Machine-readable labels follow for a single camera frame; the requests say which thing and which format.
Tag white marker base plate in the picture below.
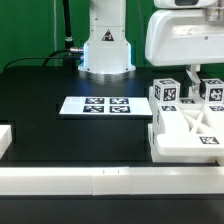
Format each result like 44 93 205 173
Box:
59 96 152 116

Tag white front wall rail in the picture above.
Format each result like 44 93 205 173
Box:
0 167 224 196

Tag white marker cube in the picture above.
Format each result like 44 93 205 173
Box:
153 78 180 103
200 78 224 103

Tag white chair back frame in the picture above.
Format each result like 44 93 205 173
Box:
149 87 224 139

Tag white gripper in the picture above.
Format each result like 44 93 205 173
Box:
145 0 224 93

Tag white marker cube front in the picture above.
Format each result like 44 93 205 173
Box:
153 78 180 103

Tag white chair seat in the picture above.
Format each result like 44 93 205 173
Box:
148 124 224 163

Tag black cable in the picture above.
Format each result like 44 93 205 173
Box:
1 47 84 73

